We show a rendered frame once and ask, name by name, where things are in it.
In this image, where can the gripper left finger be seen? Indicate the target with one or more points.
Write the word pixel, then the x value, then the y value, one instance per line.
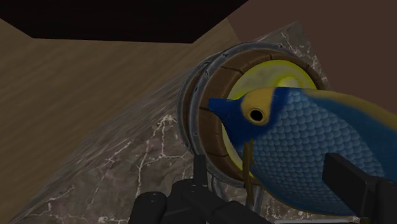
pixel 198 198

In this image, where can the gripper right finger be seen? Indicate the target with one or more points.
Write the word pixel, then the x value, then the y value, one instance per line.
pixel 356 186

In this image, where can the blue and yellow fish figure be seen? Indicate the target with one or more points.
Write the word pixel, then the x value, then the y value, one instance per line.
pixel 297 149

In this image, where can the wooden barrel mug with yellow inside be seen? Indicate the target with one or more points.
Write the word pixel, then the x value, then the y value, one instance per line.
pixel 214 114

